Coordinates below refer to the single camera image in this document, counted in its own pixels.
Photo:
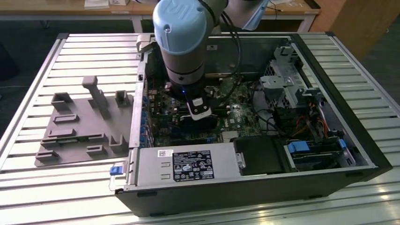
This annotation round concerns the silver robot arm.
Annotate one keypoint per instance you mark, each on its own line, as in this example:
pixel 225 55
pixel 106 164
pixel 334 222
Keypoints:
pixel 182 47

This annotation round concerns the CPU socket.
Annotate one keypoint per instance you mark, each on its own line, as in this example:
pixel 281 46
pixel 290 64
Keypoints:
pixel 218 100

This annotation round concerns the RAM slot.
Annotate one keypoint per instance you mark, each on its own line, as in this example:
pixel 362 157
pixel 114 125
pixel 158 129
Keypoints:
pixel 221 107
pixel 222 110

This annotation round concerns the black graphics card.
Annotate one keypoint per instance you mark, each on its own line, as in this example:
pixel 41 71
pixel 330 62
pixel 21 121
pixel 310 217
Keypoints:
pixel 203 125

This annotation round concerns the small silver heatsink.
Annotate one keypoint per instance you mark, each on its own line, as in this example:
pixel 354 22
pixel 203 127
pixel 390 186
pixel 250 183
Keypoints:
pixel 230 135

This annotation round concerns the green motherboard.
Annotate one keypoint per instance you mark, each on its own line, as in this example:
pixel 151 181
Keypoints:
pixel 247 117

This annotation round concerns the grey parts rack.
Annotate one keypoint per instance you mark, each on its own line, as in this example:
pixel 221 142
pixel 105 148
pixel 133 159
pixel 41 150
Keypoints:
pixel 82 122

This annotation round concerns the grey power supply unit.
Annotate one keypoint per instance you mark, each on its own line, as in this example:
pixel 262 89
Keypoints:
pixel 150 168

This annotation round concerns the metal drive cage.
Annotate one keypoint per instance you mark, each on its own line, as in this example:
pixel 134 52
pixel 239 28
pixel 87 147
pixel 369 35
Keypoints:
pixel 283 90

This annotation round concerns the black plastic shroud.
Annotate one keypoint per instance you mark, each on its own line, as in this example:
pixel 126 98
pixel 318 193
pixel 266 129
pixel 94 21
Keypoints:
pixel 263 154

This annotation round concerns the blue case latch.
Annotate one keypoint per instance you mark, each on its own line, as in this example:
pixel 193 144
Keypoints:
pixel 117 170

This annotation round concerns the white box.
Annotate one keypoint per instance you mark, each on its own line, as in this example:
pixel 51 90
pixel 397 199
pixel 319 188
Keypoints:
pixel 97 4
pixel 121 2

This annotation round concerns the blue disk carrier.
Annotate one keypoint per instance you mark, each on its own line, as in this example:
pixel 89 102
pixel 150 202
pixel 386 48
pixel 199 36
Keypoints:
pixel 298 146

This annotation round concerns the black PC case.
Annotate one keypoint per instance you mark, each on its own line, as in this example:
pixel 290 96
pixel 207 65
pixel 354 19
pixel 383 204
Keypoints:
pixel 219 199

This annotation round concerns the wooden desk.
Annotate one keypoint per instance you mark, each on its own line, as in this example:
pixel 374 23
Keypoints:
pixel 47 11

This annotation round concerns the wooden cabinet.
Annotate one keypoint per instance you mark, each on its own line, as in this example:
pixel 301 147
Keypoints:
pixel 359 23

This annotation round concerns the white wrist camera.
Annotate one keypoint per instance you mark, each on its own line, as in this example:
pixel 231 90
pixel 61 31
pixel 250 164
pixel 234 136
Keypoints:
pixel 201 110

